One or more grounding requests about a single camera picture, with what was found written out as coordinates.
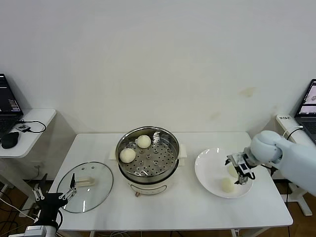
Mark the white side desk with label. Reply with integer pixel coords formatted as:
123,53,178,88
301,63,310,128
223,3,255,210
275,115,316,217

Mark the black laptop with dark screen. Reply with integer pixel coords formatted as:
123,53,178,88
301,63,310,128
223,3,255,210
0,73,24,140

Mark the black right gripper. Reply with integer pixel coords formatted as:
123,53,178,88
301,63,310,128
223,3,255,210
224,147,256,186

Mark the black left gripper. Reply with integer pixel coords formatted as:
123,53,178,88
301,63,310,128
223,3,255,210
32,172,78,227

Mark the cream electric cooking pot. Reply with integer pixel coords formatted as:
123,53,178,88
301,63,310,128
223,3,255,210
109,143,188,198

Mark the white round plate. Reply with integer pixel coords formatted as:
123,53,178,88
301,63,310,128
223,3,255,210
194,147,254,199

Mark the white side desk with mouse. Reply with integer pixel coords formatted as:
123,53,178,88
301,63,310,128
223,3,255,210
0,108,57,203

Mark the white steamed baozi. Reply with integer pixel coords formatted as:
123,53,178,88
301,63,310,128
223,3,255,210
136,134,152,149
119,148,137,163
228,164,239,178
221,177,236,193

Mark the black power adapter cable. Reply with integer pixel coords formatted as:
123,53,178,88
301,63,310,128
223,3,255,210
270,127,304,203

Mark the white charging cable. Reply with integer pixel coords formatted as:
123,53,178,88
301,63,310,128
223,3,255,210
281,125,304,140

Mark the black computer mouse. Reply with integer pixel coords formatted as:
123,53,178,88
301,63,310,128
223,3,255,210
1,131,20,149

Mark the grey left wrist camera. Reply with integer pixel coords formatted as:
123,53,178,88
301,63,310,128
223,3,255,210
24,225,48,237

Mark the thin black desk cable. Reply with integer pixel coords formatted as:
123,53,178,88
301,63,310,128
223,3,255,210
18,119,47,134

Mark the black floor cable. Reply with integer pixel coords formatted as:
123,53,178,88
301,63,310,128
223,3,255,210
0,190,34,237

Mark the grey laptop with bright screen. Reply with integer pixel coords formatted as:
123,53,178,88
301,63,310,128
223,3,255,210
294,79,316,146

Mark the white wall socket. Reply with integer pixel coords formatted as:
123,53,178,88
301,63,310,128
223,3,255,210
33,161,45,177

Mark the white floor cable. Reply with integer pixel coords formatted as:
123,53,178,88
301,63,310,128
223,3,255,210
0,197,38,220

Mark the glass lid with cream handle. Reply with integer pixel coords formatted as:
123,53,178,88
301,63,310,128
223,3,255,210
56,161,114,214

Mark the stainless steel steamer basket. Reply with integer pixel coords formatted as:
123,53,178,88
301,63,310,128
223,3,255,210
116,126,180,182

